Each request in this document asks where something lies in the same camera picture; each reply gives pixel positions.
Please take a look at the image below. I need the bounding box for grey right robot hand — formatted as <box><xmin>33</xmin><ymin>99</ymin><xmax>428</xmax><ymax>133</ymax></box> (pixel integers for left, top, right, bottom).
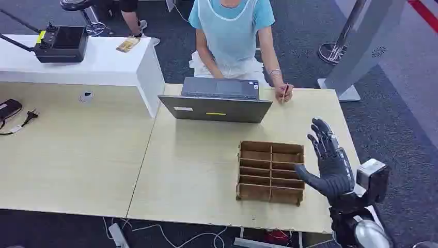
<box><xmin>294</xmin><ymin>117</ymin><xmax>357</xmax><ymax>206</ymax></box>

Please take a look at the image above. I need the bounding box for wooden card box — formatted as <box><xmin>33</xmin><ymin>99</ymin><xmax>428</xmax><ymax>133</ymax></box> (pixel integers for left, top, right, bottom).
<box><xmin>235</xmin><ymin>140</ymin><xmax>306</xmax><ymax>207</ymax></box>

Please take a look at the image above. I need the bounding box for red object under desk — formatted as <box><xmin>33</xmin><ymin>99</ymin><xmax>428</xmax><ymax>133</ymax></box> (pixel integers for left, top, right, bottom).
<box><xmin>263</xmin><ymin>230</ymin><xmax>291</xmax><ymax>246</ymax></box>

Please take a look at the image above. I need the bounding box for person's left hand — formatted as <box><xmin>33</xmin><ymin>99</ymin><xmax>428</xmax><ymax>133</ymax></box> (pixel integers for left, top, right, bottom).
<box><xmin>274</xmin><ymin>82</ymin><xmax>294</xmax><ymax>104</ymax></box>

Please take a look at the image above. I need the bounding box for white standing panel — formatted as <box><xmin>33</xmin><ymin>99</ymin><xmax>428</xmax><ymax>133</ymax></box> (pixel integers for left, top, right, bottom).
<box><xmin>317</xmin><ymin>0</ymin><xmax>408</xmax><ymax>102</ymax></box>

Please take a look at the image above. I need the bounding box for grey laptop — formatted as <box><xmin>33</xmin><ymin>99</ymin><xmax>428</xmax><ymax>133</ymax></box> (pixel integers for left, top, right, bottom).
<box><xmin>158</xmin><ymin>76</ymin><xmax>273</xmax><ymax>124</ymax></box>

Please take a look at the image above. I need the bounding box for person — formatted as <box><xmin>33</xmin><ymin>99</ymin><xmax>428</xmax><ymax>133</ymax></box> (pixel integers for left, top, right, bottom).
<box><xmin>188</xmin><ymin>0</ymin><xmax>294</xmax><ymax>104</ymax></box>

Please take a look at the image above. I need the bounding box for red floor tape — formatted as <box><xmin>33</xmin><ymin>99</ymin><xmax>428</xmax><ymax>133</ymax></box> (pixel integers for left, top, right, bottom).
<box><xmin>407</xmin><ymin>0</ymin><xmax>438</xmax><ymax>25</ymax></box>

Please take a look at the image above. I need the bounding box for white power strip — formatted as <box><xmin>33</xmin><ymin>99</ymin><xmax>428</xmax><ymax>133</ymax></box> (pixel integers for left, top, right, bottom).
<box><xmin>108</xmin><ymin>223</ymin><xmax>130</xmax><ymax>248</ymax></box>

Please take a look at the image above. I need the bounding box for yellow card packet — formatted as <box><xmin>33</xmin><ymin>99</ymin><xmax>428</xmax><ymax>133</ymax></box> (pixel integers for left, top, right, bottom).
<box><xmin>115</xmin><ymin>37</ymin><xmax>141</xmax><ymax>53</ymax></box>

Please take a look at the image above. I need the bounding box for standing person's leg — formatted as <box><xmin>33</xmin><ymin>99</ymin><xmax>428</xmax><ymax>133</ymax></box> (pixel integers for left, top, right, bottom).
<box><xmin>119</xmin><ymin>0</ymin><xmax>161</xmax><ymax>47</ymax></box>

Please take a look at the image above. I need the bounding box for white counter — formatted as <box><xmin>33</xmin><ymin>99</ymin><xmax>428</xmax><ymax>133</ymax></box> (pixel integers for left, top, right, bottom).
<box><xmin>0</xmin><ymin>34</ymin><xmax>166</xmax><ymax>119</ymax></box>

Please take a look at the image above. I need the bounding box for black office chair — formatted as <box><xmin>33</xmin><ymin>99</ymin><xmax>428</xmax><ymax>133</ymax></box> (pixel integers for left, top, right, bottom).
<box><xmin>59</xmin><ymin>0</ymin><xmax>115</xmax><ymax>37</ymax></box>

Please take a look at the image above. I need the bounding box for black control device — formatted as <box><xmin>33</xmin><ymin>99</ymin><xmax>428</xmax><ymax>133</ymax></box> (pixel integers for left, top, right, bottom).
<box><xmin>33</xmin><ymin>22</ymin><xmax>89</xmax><ymax>64</ymax></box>

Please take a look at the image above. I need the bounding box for black power adapter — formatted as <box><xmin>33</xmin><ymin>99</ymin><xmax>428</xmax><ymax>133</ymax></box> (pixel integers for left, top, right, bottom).
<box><xmin>0</xmin><ymin>99</ymin><xmax>23</xmax><ymax>123</ymax></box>

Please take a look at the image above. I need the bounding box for black rod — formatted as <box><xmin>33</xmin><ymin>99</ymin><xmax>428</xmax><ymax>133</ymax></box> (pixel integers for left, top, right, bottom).
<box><xmin>0</xmin><ymin>33</ymin><xmax>36</xmax><ymax>53</ymax></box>

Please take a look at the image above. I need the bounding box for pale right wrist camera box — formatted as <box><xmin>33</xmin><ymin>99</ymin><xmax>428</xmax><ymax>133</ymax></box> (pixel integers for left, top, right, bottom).
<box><xmin>355</xmin><ymin>158</ymin><xmax>391</xmax><ymax>206</ymax></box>

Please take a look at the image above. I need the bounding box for chrome stanchion post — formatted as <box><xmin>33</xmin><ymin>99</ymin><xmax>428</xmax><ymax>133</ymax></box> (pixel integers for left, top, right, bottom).
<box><xmin>318</xmin><ymin>0</ymin><xmax>366</xmax><ymax>65</ymax></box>

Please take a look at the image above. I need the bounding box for white cable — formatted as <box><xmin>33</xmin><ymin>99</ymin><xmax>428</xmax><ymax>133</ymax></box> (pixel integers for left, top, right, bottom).
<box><xmin>102</xmin><ymin>217</ymin><xmax>229</xmax><ymax>248</ymax></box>

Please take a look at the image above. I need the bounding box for round desk cable grommet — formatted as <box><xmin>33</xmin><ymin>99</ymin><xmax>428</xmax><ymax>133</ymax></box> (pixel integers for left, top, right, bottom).
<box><xmin>79</xmin><ymin>90</ymin><xmax>95</xmax><ymax>104</ymax></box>

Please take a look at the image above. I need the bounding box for black plug with cable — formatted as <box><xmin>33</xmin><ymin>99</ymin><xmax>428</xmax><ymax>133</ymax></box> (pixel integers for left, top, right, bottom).
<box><xmin>0</xmin><ymin>108</ymin><xmax>39</xmax><ymax>136</ymax></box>

